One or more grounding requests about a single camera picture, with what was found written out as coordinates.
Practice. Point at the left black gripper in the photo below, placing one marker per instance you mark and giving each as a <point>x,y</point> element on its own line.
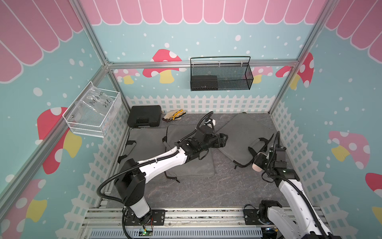
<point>217,138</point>

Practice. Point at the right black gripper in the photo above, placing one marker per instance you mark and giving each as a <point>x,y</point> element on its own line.
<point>259,160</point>

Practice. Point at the pink computer mouse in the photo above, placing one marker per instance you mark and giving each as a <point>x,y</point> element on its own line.
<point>260,161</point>

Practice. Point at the grey laptop bag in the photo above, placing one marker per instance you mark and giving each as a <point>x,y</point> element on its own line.
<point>246,138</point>
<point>194,169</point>
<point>148,143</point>

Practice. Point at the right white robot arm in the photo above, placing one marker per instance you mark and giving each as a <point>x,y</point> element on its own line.
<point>307,224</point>

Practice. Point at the clear plastic bag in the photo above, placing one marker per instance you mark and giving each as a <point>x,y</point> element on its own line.
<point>91,111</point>

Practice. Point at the yellow black pliers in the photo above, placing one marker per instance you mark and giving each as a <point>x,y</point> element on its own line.
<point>178,114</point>

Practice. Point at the black box in basket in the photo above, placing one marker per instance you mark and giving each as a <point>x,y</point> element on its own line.
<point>204,83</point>

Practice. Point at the black plastic tool case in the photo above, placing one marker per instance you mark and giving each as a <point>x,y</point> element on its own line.
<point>144,116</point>

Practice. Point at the black wire mesh basket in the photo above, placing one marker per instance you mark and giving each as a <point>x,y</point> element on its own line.
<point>233,72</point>

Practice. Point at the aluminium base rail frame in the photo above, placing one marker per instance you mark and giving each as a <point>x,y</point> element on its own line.
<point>176,223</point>

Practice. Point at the white wire basket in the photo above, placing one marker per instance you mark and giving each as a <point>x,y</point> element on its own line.
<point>117,104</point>

